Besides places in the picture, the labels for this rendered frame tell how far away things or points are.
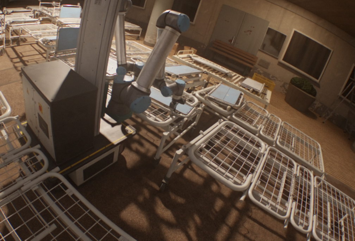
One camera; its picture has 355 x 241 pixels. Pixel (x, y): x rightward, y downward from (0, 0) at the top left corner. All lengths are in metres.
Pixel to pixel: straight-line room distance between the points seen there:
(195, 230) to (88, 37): 1.68
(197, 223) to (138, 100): 1.11
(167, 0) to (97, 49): 5.24
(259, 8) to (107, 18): 6.78
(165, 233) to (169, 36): 1.41
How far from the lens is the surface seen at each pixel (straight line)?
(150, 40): 6.54
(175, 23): 1.26
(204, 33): 7.98
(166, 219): 1.63
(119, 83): 1.37
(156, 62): 1.25
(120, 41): 1.60
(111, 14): 1.25
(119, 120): 1.48
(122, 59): 1.63
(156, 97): 1.95
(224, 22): 7.73
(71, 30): 2.96
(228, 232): 1.79
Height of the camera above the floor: 1.40
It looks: 27 degrees down
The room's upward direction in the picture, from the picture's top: 19 degrees clockwise
